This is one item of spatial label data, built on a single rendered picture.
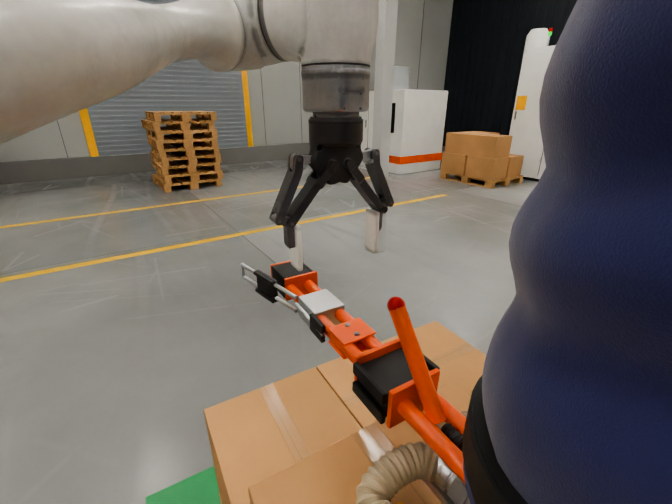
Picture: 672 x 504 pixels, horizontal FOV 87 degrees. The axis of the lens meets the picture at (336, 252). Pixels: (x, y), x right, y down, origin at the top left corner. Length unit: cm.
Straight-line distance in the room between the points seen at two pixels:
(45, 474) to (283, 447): 124
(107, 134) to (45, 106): 900
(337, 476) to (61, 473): 164
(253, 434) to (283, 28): 102
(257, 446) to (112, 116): 852
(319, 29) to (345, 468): 58
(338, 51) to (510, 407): 40
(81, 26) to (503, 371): 31
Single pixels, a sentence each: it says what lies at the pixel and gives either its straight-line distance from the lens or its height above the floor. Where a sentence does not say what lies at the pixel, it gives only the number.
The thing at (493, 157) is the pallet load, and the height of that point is 55.
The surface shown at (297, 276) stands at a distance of 73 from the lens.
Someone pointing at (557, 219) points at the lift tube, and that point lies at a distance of 20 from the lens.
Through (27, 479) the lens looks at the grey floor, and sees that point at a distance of 216.
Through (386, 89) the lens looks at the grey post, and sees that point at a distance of 343.
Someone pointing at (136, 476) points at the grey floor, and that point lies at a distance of 193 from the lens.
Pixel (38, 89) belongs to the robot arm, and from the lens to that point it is 23.
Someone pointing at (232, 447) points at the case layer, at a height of 54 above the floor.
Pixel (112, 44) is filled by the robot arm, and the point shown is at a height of 147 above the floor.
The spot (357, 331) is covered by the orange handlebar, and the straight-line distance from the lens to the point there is 58.
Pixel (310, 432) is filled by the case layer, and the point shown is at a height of 54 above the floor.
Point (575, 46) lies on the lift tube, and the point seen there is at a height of 146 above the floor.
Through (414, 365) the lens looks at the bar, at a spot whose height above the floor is 114.
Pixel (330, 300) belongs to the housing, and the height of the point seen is 110.
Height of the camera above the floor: 143
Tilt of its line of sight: 23 degrees down
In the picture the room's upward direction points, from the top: straight up
